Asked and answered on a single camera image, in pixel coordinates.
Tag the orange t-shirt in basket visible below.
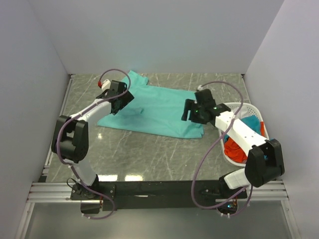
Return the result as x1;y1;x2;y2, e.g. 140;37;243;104
224;121;266;164

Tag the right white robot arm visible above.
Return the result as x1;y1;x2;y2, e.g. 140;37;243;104
181;89;285;199

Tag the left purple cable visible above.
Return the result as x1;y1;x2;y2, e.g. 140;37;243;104
56;69;133;220

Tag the black base bar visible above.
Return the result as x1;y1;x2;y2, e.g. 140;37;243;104
70;180;247;215

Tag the white plastic laundry basket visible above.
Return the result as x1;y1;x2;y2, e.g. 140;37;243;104
221;103;269;167

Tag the turquoise t-shirt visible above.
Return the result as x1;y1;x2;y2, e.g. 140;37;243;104
97;71;204;139

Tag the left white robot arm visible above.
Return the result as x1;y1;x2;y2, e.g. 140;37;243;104
51;80;134;200

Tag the aluminium frame rail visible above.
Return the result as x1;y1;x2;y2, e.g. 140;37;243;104
14;73;75;239

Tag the blue t-shirt in basket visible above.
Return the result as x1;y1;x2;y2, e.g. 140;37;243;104
241;115;263;136

